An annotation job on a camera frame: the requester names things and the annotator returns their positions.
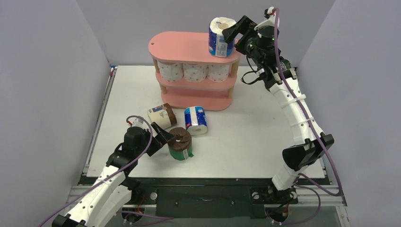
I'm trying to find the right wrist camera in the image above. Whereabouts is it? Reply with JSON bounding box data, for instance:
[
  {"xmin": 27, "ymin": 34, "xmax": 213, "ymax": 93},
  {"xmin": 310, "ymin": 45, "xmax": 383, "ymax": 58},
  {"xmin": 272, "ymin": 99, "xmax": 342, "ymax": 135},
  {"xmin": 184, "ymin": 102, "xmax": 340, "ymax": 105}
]
[{"xmin": 254, "ymin": 7, "xmax": 279, "ymax": 31}]

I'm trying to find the brown green roll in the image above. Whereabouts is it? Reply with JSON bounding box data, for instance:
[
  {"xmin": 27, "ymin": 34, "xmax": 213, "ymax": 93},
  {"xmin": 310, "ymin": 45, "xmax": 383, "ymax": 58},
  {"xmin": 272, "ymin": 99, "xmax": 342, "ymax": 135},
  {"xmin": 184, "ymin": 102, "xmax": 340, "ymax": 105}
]
[{"xmin": 168, "ymin": 127, "xmax": 193, "ymax": 161}]

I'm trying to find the white dotted roll shelf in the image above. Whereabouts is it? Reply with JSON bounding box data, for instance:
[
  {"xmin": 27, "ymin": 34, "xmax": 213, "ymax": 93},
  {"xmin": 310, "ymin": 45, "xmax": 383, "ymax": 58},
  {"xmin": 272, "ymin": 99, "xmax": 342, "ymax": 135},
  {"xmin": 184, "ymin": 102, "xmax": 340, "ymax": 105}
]
[{"xmin": 207, "ymin": 64, "xmax": 230, "ymax": 82}]

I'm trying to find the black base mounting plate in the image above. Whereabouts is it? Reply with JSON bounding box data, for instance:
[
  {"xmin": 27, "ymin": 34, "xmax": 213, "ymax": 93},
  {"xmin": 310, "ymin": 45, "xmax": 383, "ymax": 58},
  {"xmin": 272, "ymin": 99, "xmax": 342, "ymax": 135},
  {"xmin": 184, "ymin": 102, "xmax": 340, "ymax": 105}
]
[{"xmin": 122, "ymin": 178, "xmax": 328, "ymax": 219}]

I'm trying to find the blue white roll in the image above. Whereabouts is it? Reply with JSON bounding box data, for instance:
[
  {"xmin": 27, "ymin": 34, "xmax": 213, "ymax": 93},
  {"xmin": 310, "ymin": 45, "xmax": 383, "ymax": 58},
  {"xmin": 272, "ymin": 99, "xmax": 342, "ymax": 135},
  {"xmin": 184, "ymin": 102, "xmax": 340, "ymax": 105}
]
[
  {"xmin": 209, "ymin": 17, "xmax": 236, "ymax": 58},
  {"xmin": 184, "ymin": 106, "xmax": 208, "ymax": 136}
]

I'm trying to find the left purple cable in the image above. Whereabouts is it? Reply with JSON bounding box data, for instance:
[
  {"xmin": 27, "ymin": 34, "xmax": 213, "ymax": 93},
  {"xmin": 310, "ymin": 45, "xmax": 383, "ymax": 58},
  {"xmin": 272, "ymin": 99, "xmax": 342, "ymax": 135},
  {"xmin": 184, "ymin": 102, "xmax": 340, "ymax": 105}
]
[{"xmin": 37, "ymin": 115, "xmax": 174, "ymax": 227}]

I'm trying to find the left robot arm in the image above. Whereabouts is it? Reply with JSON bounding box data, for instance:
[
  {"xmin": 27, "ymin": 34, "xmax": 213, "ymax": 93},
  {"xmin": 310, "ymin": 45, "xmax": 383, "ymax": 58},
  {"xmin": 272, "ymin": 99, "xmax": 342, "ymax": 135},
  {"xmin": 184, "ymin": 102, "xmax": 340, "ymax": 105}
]
[{"xmin": 52, "ymin": 122, "xmax": 175, "ymax": 227}]

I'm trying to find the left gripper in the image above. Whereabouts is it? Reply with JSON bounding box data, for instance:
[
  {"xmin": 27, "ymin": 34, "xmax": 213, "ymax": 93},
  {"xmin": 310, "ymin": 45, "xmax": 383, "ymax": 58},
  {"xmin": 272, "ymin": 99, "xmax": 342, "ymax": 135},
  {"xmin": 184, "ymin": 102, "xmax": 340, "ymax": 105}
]
[{"xmin": 135, "ymin": 122, "xmax": 174, "ymax": 157}]

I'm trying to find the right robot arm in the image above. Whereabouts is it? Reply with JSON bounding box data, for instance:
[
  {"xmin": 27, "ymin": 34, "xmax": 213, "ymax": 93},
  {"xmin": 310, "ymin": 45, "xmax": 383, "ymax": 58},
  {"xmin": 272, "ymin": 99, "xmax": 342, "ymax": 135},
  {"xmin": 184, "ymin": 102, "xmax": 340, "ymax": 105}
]
[{"xmin": 222, "ymin": 12, "xmax": 334, "ymax": 203}]

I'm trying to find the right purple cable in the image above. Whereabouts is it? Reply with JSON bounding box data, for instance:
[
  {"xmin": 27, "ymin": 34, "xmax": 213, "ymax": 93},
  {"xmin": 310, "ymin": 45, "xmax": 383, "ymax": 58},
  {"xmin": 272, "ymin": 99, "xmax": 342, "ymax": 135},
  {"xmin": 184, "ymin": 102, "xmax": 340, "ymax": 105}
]
[{"xmin": 264, "ymin": 8, "xmax": 344, "ymax": 226}]

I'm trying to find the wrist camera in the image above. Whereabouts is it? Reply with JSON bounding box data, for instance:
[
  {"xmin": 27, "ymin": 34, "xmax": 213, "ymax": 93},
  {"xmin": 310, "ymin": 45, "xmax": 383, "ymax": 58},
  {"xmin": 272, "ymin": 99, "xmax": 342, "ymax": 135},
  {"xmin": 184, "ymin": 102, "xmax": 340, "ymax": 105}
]
[
  {"xmin": 254, "ymin": 7, "xmax": 279, "ymax": 31},
  {"xmin": 127, "ymin": 118, "xmax": 148, "ymax": 129}
]

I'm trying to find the pink three-tier shelf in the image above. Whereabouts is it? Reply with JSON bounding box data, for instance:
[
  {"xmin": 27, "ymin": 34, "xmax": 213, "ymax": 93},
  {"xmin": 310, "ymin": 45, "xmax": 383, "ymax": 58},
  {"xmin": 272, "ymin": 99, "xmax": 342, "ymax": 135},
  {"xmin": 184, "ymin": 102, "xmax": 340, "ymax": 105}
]
[{"xmin": 148, "ymin": 31, "xmax": 240, "ymax": 111}]

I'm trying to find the beige brown wrapped roll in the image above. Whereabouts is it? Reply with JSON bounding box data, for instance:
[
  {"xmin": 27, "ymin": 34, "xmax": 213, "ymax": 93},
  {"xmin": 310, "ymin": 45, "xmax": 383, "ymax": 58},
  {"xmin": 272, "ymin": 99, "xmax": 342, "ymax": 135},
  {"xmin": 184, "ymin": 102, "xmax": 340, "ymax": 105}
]
[{"xmin": 147, "ymin": 103, "xmax": 177, "ymax": 129}]

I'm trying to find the purple cable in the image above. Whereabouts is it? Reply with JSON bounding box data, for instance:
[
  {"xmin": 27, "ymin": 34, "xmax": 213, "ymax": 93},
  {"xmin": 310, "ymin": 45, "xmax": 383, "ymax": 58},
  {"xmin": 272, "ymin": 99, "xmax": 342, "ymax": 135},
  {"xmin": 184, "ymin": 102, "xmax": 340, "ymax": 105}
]
[
  {"xmin": 37, "ymin": 115, "xmax": 174, "ymax": 227},
  {"xmin": 264, "ymin": 8, "xmax": 344, "ymax": 226}
]

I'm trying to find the white dotted roll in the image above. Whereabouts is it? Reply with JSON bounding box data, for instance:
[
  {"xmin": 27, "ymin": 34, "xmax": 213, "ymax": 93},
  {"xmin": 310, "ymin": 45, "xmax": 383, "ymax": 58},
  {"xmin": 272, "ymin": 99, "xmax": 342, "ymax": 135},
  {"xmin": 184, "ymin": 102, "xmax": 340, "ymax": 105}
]
[
  {"xmin": 157, "ymin": 61, "xmax": 183, "ymax": 82},
  {"xmin": 183, "ymin": 63, "xmax": 208, "ymax": 82}
]

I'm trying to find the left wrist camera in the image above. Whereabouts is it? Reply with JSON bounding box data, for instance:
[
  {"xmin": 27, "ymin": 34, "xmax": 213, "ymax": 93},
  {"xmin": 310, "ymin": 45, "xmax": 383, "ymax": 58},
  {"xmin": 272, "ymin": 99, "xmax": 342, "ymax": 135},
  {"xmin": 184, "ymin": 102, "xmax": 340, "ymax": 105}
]
[{"xmin": 127, "ymin": 118, "xmax": 148, "ymax": 129}]

